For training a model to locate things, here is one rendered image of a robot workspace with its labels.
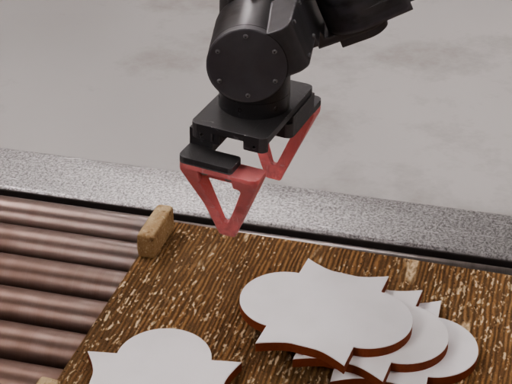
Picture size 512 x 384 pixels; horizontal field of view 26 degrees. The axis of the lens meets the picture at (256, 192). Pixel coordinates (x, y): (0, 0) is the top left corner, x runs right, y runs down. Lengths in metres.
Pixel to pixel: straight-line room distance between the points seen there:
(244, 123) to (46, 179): 0.43
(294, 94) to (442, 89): 2.64
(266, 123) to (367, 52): 2.91
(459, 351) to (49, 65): 2.88
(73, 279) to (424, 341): 0.35
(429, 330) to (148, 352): 0.24
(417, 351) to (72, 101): 2.62
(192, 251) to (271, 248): 0.08
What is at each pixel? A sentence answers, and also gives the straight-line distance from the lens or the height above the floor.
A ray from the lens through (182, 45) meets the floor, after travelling 3.81.
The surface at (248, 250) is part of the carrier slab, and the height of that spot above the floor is 0.94.
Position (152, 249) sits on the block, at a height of 0.95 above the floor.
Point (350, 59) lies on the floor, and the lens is 3.72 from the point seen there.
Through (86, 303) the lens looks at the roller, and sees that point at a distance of 1.05.
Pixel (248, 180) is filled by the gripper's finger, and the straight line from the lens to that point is 0.85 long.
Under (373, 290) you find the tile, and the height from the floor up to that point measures 0.97.
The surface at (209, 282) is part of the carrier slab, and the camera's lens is 1.04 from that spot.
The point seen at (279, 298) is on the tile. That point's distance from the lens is 0.97.
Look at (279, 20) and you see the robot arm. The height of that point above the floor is 1.25.
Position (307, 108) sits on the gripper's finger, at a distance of 0.92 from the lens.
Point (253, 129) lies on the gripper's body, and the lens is 0.86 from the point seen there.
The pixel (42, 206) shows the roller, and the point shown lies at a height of 0.92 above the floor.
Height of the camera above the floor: 1.55
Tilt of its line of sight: 32 degrees down
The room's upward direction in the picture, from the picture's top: straight up
